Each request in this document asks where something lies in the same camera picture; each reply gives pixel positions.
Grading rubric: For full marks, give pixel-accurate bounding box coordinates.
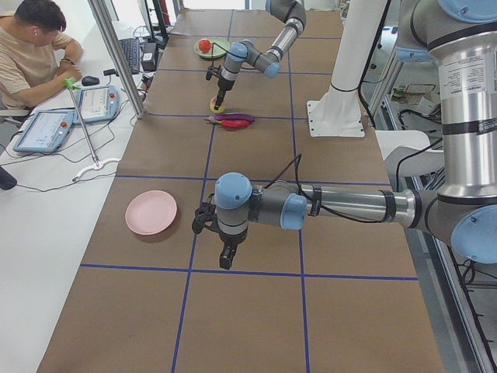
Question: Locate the metal reacher stick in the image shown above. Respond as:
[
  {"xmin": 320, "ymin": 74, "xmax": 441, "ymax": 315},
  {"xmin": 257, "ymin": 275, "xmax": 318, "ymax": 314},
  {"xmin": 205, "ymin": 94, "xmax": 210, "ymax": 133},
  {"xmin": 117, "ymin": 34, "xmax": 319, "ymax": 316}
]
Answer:
[{"xmin": 64, "ymin": 77, "xmax": 120, "ymax": 183}]

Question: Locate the seated person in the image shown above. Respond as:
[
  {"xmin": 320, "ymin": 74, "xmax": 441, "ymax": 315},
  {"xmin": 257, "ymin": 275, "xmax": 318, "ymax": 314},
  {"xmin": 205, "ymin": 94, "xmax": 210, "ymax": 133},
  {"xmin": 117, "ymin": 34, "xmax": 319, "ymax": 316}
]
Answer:
[{"xmin": 1, "ymin": 0, "xmax": 83, "ymax": 110}]

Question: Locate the black camera cable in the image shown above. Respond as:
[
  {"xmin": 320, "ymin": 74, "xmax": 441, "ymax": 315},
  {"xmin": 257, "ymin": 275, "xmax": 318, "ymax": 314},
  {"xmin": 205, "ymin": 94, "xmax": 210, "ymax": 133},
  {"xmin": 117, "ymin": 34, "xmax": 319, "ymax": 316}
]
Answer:
[
  {"xmin": 267, "ymin": 153, "xmax": 393, "ymax": 224},
  {"xmin": 211, "ymin": 42, "xmax": 231, "ymax": 71}
]

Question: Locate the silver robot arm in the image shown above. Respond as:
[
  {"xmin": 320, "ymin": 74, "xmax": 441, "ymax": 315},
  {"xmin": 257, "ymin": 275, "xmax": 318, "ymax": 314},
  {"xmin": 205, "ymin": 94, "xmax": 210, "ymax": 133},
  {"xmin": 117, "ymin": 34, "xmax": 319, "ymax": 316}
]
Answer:
[
  {"xmin": 206, "ymin": 1, "xmax": 307, "ymax": 110},
  {"xmin": 213, "ymin": 1, "xmax": 496, "ymax": 269}
]

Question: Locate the black computer mouse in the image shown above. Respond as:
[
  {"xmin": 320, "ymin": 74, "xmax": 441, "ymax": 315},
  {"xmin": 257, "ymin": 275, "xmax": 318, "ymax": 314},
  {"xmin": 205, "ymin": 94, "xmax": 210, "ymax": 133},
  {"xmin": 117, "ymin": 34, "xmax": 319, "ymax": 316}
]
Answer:
[{"xmin": 82, "ymin": 75, "xmax": 100, "ymax": 86}]

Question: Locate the red pomegranate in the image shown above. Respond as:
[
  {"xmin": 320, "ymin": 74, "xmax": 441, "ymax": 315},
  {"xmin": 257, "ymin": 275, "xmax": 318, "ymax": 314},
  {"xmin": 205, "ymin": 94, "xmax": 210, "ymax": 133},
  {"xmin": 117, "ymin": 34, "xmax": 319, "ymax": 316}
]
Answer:
[{"xmin": 196, "ymin": 38, "xmax": 212, "ymax": 54}]

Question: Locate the pink plate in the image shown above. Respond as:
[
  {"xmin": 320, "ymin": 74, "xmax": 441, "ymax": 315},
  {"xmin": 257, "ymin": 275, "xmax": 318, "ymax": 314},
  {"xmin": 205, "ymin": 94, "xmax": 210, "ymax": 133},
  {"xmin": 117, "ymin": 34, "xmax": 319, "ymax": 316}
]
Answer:
[{"xmin": 125, "ymin": 190, "xmax": 177, "ymax": 235}]

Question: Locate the white camera pillar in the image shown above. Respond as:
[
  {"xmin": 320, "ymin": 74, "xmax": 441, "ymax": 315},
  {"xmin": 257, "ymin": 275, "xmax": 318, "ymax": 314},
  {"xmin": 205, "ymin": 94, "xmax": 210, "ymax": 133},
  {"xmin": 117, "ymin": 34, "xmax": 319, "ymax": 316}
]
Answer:
[{"xmin": 307, "ymin": 0, "xmax": 389, "ymax": 138}]

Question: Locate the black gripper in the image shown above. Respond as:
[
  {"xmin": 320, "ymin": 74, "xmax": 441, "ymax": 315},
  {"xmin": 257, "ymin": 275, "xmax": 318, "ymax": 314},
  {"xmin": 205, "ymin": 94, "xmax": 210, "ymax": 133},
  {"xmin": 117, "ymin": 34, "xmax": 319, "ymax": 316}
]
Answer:
[
  {"xmin": 219, "ymin": 230, "xmax": 248, "ymax": 270},
  {"xmin": 215, "ymin": 73, "xmax": 235, "ymax": 109}
]

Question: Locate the aluminium frame post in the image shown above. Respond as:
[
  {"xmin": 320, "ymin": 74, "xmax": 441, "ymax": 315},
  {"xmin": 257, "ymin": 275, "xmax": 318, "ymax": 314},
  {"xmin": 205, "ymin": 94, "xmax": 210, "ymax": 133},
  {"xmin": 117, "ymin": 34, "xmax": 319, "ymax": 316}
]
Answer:
[{"xmin": 88, "ymin": 0, "xmax": 145, "ymax": 119}]

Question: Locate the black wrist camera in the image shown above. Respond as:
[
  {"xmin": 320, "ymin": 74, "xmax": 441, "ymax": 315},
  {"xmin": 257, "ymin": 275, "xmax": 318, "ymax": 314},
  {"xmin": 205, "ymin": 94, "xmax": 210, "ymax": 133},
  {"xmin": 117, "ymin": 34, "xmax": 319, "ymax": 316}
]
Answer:
[
  {"xmin": 192, "ymin": 193, "xmax": 219, "ymax": 235},
  {"xmin": 206, "ymin": 66, "xmax": 221, "ymax": 81}
]

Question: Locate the black keyboard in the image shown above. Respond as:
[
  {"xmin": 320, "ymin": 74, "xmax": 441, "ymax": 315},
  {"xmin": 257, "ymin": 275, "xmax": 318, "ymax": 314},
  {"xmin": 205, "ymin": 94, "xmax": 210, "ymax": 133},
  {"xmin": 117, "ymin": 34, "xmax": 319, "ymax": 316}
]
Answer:
[{"xmin": 119, "ymin": 38, "xmax": 141, "ymax": 75}]

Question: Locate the green plate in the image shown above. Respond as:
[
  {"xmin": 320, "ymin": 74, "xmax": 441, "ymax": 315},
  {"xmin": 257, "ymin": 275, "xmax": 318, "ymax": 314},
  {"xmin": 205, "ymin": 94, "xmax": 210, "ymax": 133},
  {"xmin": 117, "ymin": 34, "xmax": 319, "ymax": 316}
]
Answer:
[{"xmin": 193, "ymin": 37, "xmax": 231, "ymax": 60}]

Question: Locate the purple eggplant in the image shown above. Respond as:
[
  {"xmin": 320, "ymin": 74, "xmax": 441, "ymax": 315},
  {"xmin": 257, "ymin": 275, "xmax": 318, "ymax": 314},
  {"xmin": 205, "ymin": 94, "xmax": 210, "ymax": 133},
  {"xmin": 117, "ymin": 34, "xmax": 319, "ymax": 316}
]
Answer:
[{"xmin": 205, "ymin": 113, "xmax": 255, "ymax": 124}]

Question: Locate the near teach pendant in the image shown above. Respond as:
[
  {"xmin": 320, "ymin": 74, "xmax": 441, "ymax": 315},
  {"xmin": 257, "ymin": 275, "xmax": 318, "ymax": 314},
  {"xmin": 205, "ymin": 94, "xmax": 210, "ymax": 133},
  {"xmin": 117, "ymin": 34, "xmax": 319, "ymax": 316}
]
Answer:
[{"xmin": 13, "ymin": 110, "xmax": 74, "ymax": 153}]

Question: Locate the white chair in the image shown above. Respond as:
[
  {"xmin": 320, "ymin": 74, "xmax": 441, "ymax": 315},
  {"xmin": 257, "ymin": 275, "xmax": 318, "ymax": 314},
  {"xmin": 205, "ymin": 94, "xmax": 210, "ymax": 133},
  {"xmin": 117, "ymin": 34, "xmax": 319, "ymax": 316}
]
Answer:
[{"xmin": 375, "ymin": 130, "xmax": 444, "ymax": 177}]

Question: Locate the red chili pepper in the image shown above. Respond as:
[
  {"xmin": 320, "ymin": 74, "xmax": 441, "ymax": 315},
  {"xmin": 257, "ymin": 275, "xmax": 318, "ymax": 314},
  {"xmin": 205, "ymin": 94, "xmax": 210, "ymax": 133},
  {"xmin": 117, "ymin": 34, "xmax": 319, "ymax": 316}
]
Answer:
[{"xmin": 210, "ymin": 120, "xmax": 251, "ymax": 131}]

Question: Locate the pink yellow peach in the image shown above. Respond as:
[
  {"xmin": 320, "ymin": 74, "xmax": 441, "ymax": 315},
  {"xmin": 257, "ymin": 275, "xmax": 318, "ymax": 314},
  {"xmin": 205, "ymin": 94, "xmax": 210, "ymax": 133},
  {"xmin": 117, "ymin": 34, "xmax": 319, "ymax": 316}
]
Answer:
[{"xmin": 210, "ymin": 96, "xmax": 225, "ymax": 114}]

